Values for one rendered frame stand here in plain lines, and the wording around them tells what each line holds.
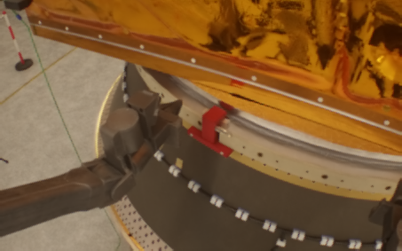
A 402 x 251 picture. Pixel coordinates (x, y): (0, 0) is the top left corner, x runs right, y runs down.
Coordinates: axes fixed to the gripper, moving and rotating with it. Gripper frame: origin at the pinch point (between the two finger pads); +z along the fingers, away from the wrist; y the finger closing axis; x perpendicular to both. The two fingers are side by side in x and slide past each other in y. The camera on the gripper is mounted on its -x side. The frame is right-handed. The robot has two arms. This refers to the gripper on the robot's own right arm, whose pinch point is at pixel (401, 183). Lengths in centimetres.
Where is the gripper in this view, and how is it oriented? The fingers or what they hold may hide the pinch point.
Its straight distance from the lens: 64.7
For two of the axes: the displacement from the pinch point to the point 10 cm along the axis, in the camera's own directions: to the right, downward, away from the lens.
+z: 4.6, -6.1, 6.5
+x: 0.0, 7.3, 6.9
